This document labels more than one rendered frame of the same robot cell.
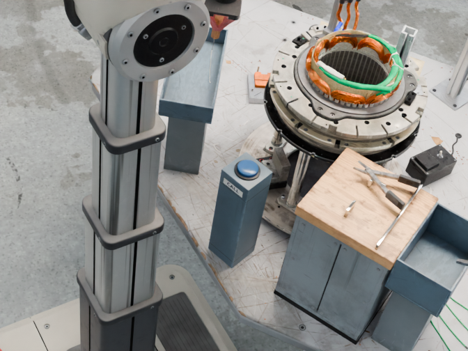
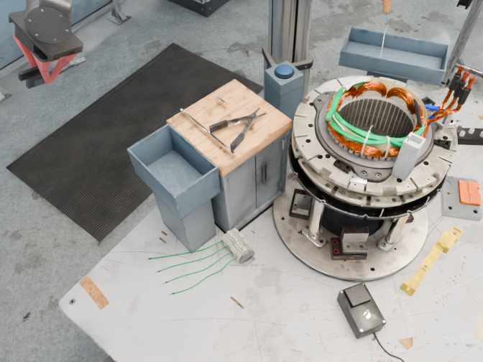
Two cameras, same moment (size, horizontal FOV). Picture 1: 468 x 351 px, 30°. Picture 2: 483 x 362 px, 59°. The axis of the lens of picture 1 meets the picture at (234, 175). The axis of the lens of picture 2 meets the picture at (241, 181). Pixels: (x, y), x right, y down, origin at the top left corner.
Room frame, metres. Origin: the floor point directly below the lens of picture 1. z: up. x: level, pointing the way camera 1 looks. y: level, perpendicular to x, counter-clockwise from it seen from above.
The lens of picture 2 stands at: (1.36, -0.85, 1.73)
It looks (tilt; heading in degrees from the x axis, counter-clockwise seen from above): 53 degrees down; 115
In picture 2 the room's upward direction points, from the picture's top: 3 degrees counter-clockwise
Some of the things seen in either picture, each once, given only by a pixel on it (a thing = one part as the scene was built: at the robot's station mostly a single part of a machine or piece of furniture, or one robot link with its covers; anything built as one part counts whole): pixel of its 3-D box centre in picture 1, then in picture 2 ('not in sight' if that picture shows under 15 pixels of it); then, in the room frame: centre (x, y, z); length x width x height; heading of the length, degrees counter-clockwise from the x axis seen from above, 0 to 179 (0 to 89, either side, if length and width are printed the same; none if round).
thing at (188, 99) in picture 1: (189, 111); (382, 91); (1.35, 0.12, 0.92); 0.25 x 0.11 x 0.28; 1
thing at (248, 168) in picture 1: (247, 168); (284, 70); (1.11, -0.02, 1.04); 0.04 x 0.04 x 0.01
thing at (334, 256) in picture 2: not in sight; (348, 248); (1.38, -0.32, 0.81); 0.08 x 0.05 x 0.02; 22
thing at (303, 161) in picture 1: (299, 174); not in sight; (1.24, -0.14, 0.91); 0.02 x 0.02 x 0.21
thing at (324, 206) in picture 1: (367, 205); (228, 123); (1.06, -0.25, 1.05); 0.20 x 0.19 x 0.02; 64
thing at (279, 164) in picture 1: (275, 165); not in sight; (1.31, -0.09, 0.85); 0.06 x 0.04 x 0.05; 26
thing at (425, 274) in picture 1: (421, 289); (181, 197); (1.00, -0.39, 0.92); 0.17 x 0.11 x 0.28; 154
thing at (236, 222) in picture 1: (238, 212); (282, 109); (1.11, -0.02, 0.91); 0.07 x 0.07 x 0.25; 55
